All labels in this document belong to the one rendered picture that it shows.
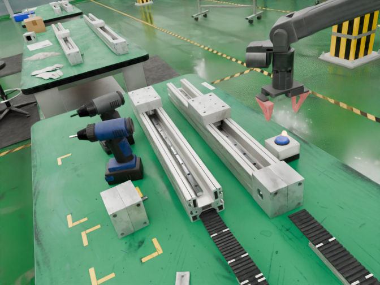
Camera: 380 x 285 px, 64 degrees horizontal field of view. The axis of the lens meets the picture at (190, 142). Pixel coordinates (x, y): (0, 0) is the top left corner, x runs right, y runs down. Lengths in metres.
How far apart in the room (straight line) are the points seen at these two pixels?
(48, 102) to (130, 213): 1.70
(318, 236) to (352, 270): 0.10
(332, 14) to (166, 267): 0.70
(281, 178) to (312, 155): 0.27
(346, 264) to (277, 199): 0.21
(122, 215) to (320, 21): 0.68
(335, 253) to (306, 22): 0.53
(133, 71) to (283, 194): 1.85
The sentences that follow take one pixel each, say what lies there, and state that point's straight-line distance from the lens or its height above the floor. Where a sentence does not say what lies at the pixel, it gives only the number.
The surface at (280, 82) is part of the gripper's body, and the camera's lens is 0.89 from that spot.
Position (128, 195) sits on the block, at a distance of 0.85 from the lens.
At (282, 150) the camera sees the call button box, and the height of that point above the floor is 0.84.
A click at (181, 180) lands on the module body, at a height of 0.86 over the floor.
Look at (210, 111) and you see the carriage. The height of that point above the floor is 0.90.
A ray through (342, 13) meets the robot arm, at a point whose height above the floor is 1.23.
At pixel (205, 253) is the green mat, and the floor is 0.78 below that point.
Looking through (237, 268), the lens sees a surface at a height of 0.81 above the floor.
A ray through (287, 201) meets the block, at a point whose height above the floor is 0.82.
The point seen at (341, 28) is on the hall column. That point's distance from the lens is 4.00.
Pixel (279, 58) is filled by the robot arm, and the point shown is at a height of 1.12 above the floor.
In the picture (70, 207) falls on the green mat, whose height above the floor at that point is 0.78.
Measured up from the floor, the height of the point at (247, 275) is 0.82.
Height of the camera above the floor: 1.41
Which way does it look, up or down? 33 degrees down
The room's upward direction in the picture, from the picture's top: 10 degrees counter-clockwise
